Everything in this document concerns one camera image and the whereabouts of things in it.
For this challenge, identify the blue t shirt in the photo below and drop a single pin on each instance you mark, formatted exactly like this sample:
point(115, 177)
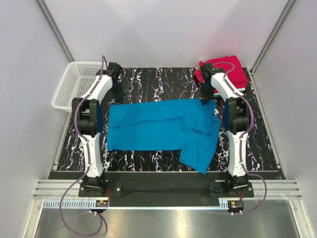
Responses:
point(183, 124)

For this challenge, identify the green folded t shirt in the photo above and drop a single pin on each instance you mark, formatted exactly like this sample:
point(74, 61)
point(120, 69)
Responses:
point(226, 94)

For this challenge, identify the aluminium frame rail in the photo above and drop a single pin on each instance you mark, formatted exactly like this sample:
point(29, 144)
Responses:
point(161, 195)

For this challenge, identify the red folded t shirt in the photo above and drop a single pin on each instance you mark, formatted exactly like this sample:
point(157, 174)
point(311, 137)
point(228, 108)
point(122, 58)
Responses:
point(236, 76)

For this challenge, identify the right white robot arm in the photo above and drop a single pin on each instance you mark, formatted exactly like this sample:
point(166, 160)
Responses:
point(237, 120)

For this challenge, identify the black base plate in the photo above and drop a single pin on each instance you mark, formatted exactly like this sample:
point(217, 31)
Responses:
point(119, 184)

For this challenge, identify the white plastic basket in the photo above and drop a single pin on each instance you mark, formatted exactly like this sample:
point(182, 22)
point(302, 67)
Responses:
point(76, 80)

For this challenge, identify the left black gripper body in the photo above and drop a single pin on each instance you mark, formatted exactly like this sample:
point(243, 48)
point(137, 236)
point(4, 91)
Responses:
point(117, 89)

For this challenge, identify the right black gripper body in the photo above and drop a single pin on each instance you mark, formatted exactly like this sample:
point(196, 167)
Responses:
point(207, 91)

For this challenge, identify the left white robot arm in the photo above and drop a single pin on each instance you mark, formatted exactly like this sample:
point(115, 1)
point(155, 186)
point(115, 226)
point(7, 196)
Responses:
point(88, 120)

